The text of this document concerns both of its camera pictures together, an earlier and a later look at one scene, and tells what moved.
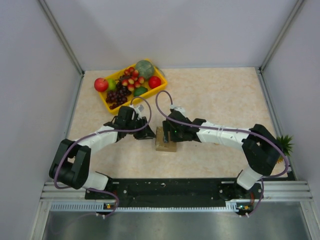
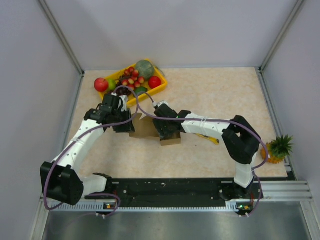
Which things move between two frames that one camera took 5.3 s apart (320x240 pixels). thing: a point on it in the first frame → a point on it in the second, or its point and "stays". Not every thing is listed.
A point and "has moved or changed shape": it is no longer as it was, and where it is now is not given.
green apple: (112, 84) stays
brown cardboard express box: (160, 145) has moved or changed shape
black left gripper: (145, 133) → (126, 128)
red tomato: (154, 82) stays
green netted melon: (145, 69) stays
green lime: (139, 90) stays
